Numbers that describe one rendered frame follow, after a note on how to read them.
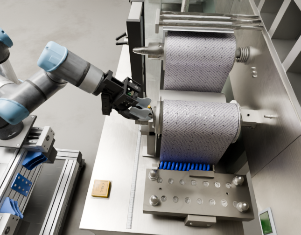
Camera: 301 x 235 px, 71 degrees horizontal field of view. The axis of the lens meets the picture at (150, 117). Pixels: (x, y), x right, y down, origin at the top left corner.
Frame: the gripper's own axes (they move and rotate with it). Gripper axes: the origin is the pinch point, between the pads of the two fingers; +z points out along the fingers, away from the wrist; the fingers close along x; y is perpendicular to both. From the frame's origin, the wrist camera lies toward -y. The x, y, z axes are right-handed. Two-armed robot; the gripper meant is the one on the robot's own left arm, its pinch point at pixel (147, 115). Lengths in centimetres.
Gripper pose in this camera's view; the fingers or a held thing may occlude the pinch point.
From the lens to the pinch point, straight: 70.6
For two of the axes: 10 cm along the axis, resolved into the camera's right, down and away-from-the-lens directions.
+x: 0.7, -8.1, 5.8
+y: 6.4, -4.1, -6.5
